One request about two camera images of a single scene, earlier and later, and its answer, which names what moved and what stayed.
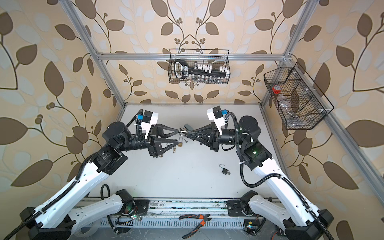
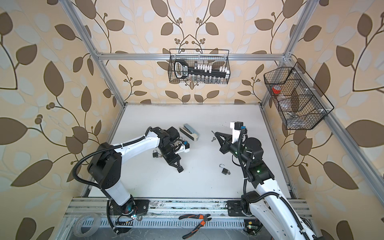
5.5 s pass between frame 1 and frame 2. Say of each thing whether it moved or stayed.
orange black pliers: stayed
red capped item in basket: stayed
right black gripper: moved
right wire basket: stayed
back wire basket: stayed
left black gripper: moved
